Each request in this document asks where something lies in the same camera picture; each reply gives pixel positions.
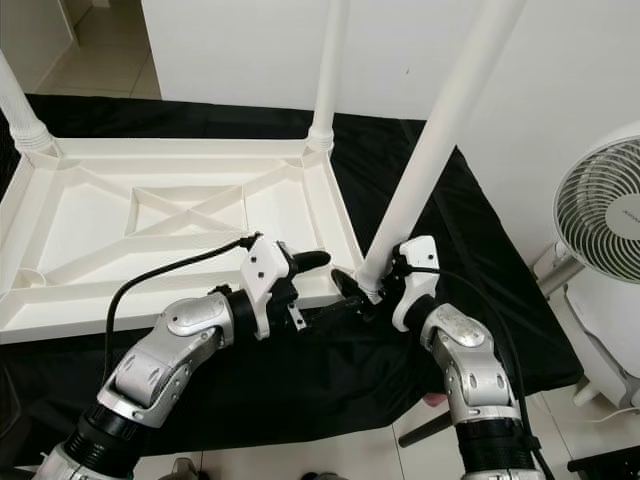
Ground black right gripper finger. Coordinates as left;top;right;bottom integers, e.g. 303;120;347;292
332;270;376;306

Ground white plastic table leg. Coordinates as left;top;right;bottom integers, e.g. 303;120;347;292
305;0;351;153
0;55;53;156
360;0;529;291

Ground white plastic table top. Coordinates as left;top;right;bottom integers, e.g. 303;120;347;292
0;135;369;346

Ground black tablecloth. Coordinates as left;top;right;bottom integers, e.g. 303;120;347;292
0;92;586;466

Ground grey left robot foot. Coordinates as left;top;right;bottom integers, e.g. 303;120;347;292
168;457;197;480

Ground white standing fan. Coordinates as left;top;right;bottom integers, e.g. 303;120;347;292
535;135;640;406

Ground black low stand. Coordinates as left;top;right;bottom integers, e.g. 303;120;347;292
568;445;640;476

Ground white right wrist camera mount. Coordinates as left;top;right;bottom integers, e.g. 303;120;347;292
390;235;443;333

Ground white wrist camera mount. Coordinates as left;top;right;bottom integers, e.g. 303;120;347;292
390;235;443;333
238;235;301;341

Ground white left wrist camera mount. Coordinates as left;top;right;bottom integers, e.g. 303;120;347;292
238;235;301;341

